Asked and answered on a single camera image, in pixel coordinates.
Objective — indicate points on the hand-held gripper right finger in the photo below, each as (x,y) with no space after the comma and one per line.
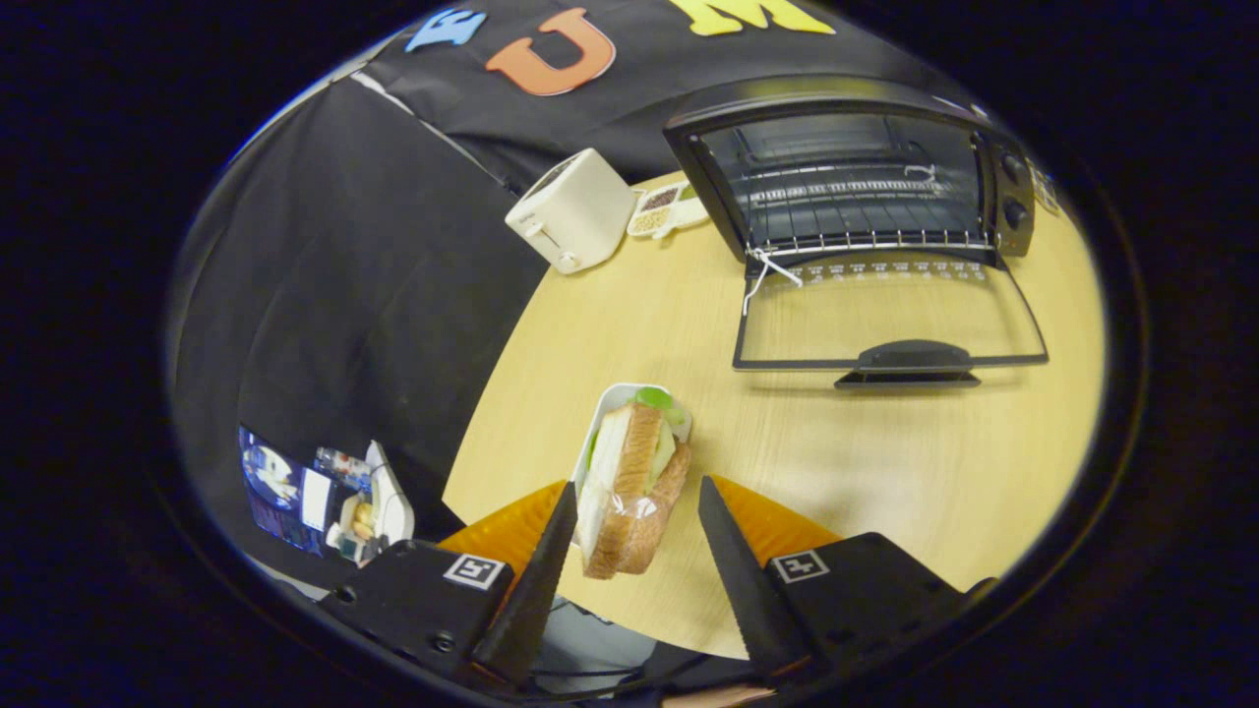
(748,590)

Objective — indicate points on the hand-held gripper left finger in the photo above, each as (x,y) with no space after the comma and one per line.
(541,590)

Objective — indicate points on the bread sandwich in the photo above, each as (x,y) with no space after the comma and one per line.
(629,462)

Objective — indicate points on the black toaster oven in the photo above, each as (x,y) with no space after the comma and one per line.
(1013,187)

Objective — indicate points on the white pop-up toaster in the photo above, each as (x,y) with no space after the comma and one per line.
(575,211)

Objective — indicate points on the white curved object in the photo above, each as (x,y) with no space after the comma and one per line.
(393,501)

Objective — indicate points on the white oblong plate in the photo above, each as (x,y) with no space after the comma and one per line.
(615,395)

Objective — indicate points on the blue printed box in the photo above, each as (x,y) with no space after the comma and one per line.
(270,487)

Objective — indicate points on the white divided snack tray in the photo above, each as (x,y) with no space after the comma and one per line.
(664,209)

